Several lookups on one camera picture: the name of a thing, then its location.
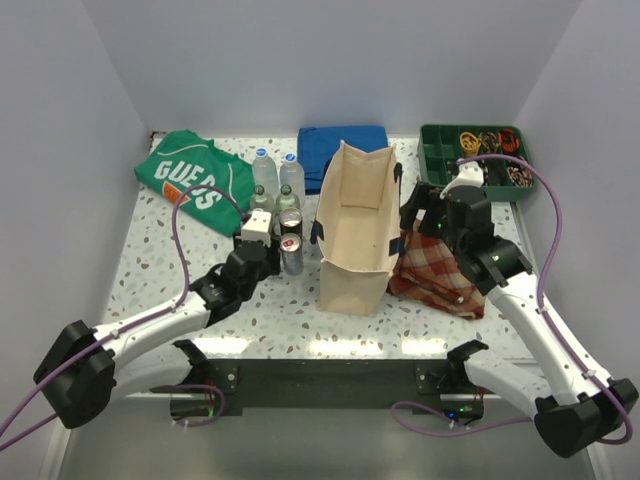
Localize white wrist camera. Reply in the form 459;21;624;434
440;161;484;199
240;209;272;247

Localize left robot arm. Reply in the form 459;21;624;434
34;234;280;429

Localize folded blue cloth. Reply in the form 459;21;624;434
297;125;388;196

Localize green Guess t-shirt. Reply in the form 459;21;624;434
134;130;254;237

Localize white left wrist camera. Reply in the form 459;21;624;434
240;209;272;247

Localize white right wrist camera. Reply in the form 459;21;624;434
440;161;484;199

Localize beige canvas tote bag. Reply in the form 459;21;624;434
311;141;402;316

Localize green cap soda bottle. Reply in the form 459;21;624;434
276;184;301;212

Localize red plaid cloth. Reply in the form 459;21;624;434
387;220;485;320

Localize pink patterned hair ties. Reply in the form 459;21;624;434
505;155;535;189

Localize black can silver tab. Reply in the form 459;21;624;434
278;207;303;238

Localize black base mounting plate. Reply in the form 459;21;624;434
148;357;485;417

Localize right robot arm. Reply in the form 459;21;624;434
400;182;639;458

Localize green compartment tray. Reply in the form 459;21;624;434
418;124;535;203

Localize Pocari Sweat bottle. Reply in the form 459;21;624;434
252;148;279;198
279;153;305;196

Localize orange black hair ties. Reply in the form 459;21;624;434
497;128;523;154

